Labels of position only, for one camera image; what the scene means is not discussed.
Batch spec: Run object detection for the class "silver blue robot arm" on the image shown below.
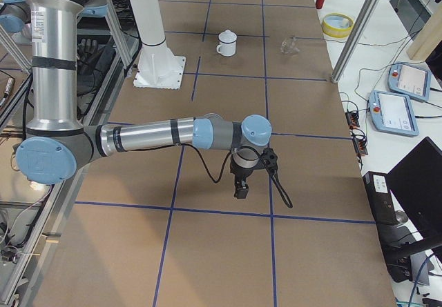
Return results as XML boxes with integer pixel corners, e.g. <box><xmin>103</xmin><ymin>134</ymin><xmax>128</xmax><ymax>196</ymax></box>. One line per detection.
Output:
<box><xmin>16</xmin><ymin>0</ymin><xmax>276</xmax><ymax>199</ymax></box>

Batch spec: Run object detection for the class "black computer box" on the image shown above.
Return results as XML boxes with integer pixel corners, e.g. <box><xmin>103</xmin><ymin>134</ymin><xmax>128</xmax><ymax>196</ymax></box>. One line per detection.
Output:
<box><xmin>363</xmin><ymin>171</ymin><xmax>398</xmax><ymax>226</ymax></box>

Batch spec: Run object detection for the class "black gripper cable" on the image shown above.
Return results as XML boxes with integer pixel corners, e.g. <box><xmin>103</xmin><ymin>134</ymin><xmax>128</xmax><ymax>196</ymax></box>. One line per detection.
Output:
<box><xmin>174</xmin><ymin>143</ymin><xmax>294</xmax><ymax>209</ymax></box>

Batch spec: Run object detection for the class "black monitor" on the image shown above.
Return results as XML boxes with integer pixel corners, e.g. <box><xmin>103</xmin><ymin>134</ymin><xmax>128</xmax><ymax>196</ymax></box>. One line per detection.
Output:
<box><xmin>387</xmin><ymin>137</ymin><xmax>441</xmax><ymax>238</ymax></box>

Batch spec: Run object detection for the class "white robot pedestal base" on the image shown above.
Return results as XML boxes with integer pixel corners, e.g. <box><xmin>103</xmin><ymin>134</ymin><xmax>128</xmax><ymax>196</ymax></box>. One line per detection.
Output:
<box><xmin>130</xmin><ymin>0</ymin><xmax>186</xmax><ymax>90</ymax></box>

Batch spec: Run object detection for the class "aluminium frame post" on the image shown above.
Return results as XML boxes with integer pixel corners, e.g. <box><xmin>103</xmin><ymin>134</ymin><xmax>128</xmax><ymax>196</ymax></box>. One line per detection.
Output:
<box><xmin>331</xmin><ymin>0</ymin><xmax>379</xmax><ymax>83</ymax></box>

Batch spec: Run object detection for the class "white mug lid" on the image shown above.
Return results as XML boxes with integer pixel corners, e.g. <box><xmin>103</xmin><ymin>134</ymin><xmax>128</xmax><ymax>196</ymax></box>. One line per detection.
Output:
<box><xmin>218</xmin><ymin>30</ymin><xmax>237</xmax><ymax>44</ymax></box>

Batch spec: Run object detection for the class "clear glass funnel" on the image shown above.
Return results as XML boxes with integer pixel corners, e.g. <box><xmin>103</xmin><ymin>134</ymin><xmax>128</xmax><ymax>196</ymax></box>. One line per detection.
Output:
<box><xmin>280</xmin><ymin>35</ymin><xmax>300</xmax><ymax>55</ymax></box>

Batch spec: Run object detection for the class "teach pendant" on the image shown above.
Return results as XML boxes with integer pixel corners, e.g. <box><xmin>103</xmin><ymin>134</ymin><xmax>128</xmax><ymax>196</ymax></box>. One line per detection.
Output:
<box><xmin>368</xmin><ymin>90</ymin><xmax>419</xmax><ymax>137</ymax></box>
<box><xmin>387</xmin><ymin>63</ymin><xmax>432</xmax><ymax>102</ymax></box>

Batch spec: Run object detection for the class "white enamel mug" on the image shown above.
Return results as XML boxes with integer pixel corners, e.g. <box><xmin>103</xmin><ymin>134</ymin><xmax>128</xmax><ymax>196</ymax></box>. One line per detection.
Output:
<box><xmin>216</xmin><ymin>42</ymin><xmax>236</xmax><ymax>57</ymax></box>

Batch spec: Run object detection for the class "orange black connector block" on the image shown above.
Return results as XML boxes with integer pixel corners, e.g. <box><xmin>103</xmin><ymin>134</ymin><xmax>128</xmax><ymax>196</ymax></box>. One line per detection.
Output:
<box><xmin>345</xmin><ymin>110</ymin><xmax>360</xmax><ymax>128</ymax></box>

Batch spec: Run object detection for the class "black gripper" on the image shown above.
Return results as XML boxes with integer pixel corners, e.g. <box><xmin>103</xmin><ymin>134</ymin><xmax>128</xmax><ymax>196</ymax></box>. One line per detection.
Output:
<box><xmin>230</xmin><ymin>147</ymin><xmax>263</xmax><ymax>199</ymax></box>

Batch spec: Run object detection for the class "upper teach pendant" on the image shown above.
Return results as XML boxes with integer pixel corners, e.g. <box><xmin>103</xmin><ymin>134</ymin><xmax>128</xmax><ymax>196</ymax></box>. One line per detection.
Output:
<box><xmin>387</xmin><ymin>63</ymin><xmax>432</xmax><ymax>102</ymax></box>

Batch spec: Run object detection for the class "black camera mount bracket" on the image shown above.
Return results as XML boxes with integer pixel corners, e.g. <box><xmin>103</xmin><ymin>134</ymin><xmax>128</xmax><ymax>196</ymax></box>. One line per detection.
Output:
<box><xmin>262</xmin><ymin>148</ymin><xmax>278</xmax><ymax>172</ymax></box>

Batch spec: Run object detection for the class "lower teach pendant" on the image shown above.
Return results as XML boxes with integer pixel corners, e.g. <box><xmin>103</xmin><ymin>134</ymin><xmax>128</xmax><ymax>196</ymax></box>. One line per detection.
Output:
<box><xmin>368</xmin><ymin>90</ymin><xmax>419</xmax><ymax>137</ymax></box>

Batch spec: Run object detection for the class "yellow tape roll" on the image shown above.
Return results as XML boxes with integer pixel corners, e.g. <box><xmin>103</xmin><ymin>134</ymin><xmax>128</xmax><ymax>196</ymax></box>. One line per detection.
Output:
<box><xmin>322</xmin><ymin>13</ymin><xmax>354</xmax><ymax>38</ymax></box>

